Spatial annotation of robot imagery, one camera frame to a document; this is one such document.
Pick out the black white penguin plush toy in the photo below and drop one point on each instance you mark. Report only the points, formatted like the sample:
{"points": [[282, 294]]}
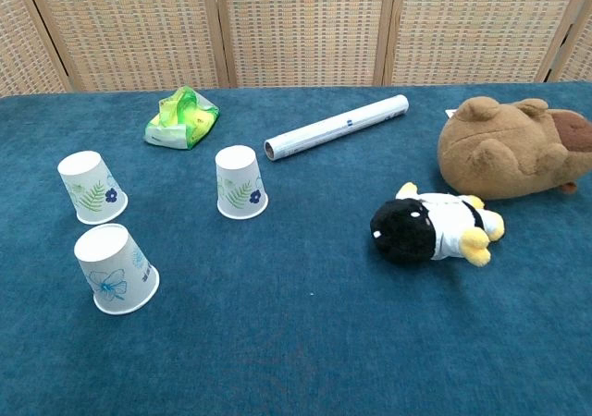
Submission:
{"points": [[416, 231]]}

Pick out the woven wooden screen panel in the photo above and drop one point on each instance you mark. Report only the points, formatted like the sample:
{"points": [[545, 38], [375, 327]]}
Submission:
{"points": [[129, 28], [18, 41], [476, 23], [580, 55], [305, 28]]}

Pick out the green plastic snack bag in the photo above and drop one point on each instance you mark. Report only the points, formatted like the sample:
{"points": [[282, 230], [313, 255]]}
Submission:
{"points": [[185, 122]]}

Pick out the blue carpet table cover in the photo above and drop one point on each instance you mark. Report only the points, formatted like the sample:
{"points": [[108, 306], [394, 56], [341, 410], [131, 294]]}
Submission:
{"points": [[296, 333]]}

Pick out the white paper cup blue flower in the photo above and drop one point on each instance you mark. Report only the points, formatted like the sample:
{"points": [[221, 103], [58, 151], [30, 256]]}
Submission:
{"points": [[111, 263]]}

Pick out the white paper cup fern print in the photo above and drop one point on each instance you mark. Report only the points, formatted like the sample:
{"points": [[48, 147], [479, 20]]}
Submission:
{"points": [[88, 180], [238, 175]]}

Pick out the brown capybara plush toy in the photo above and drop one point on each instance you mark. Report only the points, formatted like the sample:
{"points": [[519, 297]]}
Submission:
{"points": [[504, 152]]}

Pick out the white cling film roll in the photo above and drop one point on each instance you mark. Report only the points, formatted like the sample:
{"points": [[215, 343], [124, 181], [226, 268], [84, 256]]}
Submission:
{"points": [[333, 127]]}

